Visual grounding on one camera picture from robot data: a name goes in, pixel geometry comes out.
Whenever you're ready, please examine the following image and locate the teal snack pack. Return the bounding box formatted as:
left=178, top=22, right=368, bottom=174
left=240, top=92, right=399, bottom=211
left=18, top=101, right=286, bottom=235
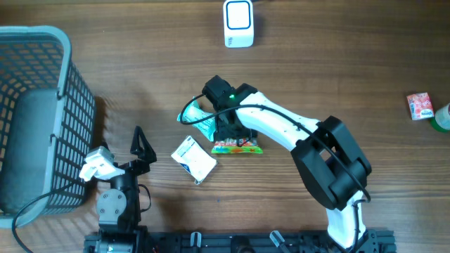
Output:
left=182, top=98, right=216, bottom=142

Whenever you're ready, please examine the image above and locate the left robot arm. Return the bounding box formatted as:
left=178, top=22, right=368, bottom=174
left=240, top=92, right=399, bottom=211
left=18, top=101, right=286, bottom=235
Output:
left=84, top=126, right=157, bottom=253

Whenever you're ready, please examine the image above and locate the black camera cable left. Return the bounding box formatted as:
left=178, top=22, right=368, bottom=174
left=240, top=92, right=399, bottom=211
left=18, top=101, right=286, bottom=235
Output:
left=11, top=181, right=80, bottom=253

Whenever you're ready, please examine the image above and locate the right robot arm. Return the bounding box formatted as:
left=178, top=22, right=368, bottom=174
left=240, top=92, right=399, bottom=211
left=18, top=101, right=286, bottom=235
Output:
left=202, top=76, right=372, bottom=252

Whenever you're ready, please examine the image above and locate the white barcode scanner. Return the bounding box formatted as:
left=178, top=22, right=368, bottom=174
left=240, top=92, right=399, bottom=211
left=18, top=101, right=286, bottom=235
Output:
left=223, top=0, right=255, bottom=48

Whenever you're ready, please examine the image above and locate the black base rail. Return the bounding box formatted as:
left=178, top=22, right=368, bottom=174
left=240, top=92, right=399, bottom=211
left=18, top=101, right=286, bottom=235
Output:
left=83, top=231, right=397, bottom=253

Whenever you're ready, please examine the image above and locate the white plaster pack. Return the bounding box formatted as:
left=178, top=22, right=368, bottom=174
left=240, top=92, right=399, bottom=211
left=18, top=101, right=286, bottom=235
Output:
left=171, top=136, right=217, bottom=185

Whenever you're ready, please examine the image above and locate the Haribo gummy candy bag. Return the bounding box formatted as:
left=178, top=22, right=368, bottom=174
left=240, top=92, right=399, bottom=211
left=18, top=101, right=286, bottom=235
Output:
left=211, top=138, right=263, bottom=154

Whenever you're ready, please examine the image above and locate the grey plastic mesh basket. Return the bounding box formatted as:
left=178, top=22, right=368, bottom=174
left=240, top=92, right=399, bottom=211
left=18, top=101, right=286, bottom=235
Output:
left=1, top=26, right=96, bottom=229

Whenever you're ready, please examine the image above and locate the black camera cable right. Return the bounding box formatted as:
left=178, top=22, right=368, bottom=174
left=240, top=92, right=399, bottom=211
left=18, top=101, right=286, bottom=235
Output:
left=179, top=93, right=372, bottom=253

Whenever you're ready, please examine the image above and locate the green lid jar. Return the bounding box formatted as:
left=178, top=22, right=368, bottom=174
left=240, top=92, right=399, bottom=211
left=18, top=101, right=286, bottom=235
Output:
left=430, top=103, right=450, bottom=132

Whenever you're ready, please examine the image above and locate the black camera cable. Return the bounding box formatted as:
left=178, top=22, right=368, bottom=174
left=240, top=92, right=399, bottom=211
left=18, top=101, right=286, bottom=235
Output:
left=179, top=93, right=372, bottom=253
left=11, top=181, right=80, bottom=253

